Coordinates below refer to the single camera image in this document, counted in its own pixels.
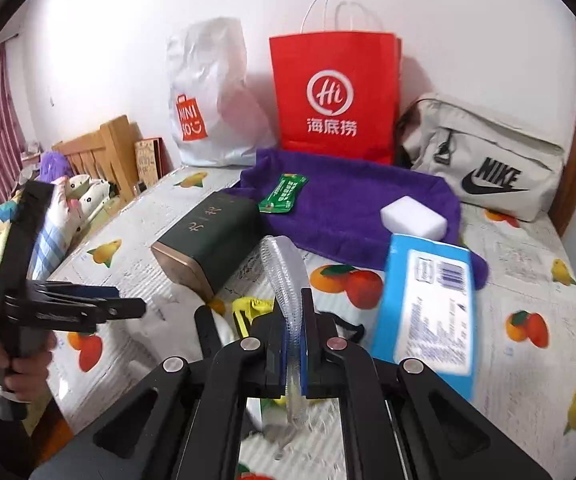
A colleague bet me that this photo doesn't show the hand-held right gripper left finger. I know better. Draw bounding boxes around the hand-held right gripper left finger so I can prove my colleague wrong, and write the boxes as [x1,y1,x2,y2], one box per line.
[33,305,290,480]

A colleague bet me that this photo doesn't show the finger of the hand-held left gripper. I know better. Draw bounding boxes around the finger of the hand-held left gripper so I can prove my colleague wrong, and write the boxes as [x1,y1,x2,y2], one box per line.
[29,281,120,300]
[32,298,148,334]

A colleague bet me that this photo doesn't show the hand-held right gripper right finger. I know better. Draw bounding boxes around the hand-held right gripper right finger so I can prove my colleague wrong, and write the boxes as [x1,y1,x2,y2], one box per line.
[298,287,553,480]

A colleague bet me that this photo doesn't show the yellow eye mask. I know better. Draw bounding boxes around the yellow eye mask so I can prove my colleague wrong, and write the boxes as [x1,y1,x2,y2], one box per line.
[231,295,367,347]

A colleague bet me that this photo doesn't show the transparent ribbed strap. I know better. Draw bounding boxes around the transparent ribbed strap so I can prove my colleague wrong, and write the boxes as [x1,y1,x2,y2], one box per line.
[260,235,305,441]

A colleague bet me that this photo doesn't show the blue tissue packet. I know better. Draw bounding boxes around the blue tissue packet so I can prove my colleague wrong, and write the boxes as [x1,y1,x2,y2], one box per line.
[369,232,477,404]

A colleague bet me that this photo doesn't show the person's left hand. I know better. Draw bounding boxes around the person's left hand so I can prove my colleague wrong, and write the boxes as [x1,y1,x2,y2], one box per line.
[0,322,59,404]

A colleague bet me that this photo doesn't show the floral print pillow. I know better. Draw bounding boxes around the floral print pillow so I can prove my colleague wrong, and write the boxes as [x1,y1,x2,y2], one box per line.
[49,174,120,242]

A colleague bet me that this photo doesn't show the purple plush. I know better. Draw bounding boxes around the purple plush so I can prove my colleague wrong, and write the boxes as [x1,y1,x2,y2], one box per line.
[37,150,74,184]

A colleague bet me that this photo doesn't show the dark green box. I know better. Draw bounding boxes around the dark green box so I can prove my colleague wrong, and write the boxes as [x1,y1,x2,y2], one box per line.
[150,190,264,299]

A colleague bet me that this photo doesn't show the wooden headboard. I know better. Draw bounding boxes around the wooden headboard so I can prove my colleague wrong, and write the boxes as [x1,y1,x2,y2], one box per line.
[51,114,142,204]

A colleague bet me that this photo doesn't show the purple towel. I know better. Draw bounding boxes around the purple towel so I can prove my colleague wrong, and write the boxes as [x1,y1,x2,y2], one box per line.
[225,147,492,292]

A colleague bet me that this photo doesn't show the green flat packet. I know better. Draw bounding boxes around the green flat packet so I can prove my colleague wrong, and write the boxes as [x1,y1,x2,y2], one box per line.
[257,173,309,215]

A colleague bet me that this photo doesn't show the white sponge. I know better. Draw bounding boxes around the white sponge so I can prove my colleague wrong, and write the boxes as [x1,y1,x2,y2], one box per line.
[379,194,447,239]

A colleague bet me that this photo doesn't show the white plastic bag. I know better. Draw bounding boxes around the white plastic bag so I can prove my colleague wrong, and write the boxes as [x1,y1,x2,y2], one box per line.
[165,16,277,168]

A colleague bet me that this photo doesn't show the fruit print bedsheet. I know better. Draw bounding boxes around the fruit print bedsheet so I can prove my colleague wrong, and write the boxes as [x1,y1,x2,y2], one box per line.
[42,164,576,480]

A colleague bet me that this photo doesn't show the red paper bag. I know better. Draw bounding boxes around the red paper bag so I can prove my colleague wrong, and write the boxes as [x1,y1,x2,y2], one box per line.
[268,0,404,166]

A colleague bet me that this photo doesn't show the grey fabric bag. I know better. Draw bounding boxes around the grey fabric bag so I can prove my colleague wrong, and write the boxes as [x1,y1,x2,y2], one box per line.
[395,93,567,223]

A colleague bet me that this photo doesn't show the brown picture frame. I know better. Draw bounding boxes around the brown picture frame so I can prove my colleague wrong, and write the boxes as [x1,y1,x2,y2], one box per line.
[132,135,174,192]

